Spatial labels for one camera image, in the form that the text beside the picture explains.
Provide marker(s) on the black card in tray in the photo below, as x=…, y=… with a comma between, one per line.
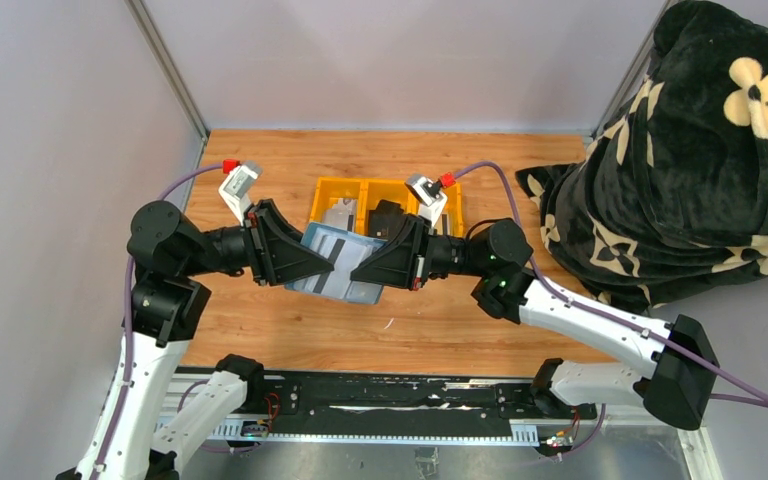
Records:
x=383, y=219

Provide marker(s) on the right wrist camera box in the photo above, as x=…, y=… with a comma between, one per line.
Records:
x=430, y=194

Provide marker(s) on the aluminium frame post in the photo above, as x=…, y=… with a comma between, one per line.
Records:
x=632, y=76
x=155, y=42

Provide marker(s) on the blue leather card holder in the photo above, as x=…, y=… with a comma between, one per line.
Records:
x=345, y=250

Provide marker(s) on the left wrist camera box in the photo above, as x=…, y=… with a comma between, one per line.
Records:
x=240, y=177

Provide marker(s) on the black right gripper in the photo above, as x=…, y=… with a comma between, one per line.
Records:
x=396, y=264

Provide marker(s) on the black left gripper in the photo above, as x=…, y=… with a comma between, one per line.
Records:
x=285, y=257

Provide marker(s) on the yellow plastic compartment tray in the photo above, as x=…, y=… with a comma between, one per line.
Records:
x=367, y=206

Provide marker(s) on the aluminium frame post right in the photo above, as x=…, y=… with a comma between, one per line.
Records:
x=632, y=76

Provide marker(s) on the aluminium frame post left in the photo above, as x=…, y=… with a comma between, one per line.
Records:
x=155, y=42

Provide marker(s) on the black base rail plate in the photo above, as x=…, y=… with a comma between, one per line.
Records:
x=380, y=406

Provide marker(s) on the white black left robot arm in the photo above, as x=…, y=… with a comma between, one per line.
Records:
x=163, y=305

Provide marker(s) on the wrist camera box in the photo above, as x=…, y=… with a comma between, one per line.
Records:
x=240, y=177
x=430, y=194

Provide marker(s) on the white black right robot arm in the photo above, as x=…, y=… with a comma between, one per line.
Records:
x=666, y=367

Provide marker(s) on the black floral fleece blanket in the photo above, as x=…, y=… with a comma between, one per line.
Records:
x=671, y=198

